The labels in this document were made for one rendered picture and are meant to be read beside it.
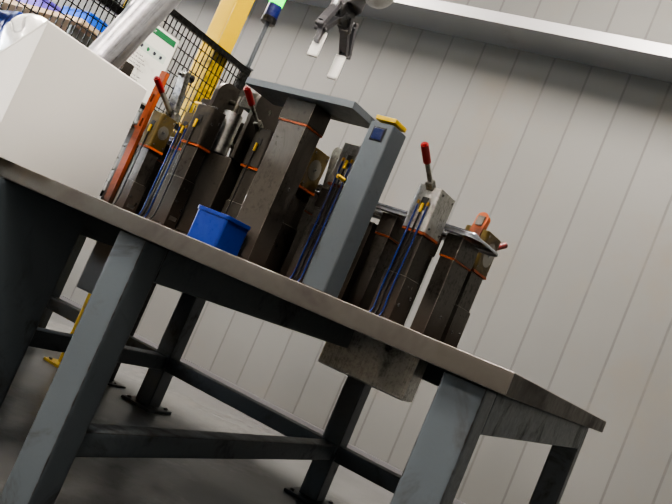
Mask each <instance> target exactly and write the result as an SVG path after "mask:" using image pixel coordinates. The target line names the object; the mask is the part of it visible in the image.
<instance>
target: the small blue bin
mask: <svg viewBox="0 0 672 504"><path fill-rule="evenodd" d="M198 209H199V210H198V212H197V214H196V216H195V219H194V221H193V223H192V225H191V228H190V230H189V232H188V234H187V236H189V237H192V238H194V239H197V240H199V241H201V242H204V243H206V244H209V245H211V246H213V247H216V248H218V249H221V250H223V251H225V252H228V253H230V254H233V255H235V256H237V255H238V253H239V250H240V248H241V246H242V244H243V241H244V239H245V237H246V235H247V232H248V230H249V231H250V229H251V227H250V226H248V225H246V224H244V223H242V222H240V221H239V220H237V219H235V218H233V217H231V216H229V215H226V214H224V213H221V212H218V211H216V210H213V209H210V208H208V207H205V206H202V205H199V206H198Z"/></svg>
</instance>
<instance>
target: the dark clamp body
mask: <svg viewBox="0 0 672 504"><path fill-rule="evenodd" d="M273 134H274V131H271V130H268V129H264V128H261V130H260V131H258V130H257V131H256V133H255V135H254V137H253V140H252V142H251V144H250V146H249V149H248V151H247V153H246V156H245V158H244V160H243V162H242V163H241V165H240V166H242V167H243V169H242V171H241V173H240V175H239V178H238V180H237V182H236V185H235V187H234V189H233V191H232V194H231V196H230V198H229V200H226V202H225V204H224V207H223V209H222V211H221V213H224V214H226V215H229V216H231V217H233V218H235V219H236V218H237V216H238V214H239V211H240V209H241V207H242V204H243V202H244V200H245V198H246V195H247V193H248V191H249V189H250V186H251V184H252V182H253V180H254V177H255V175H256V173H257V170H258V168H259V166H260V164H261V161H262V159H263V157H264V155H265V152H266V150H267V148H268V146H269V143H270V141H271V139H272V136H273Z"/></svg>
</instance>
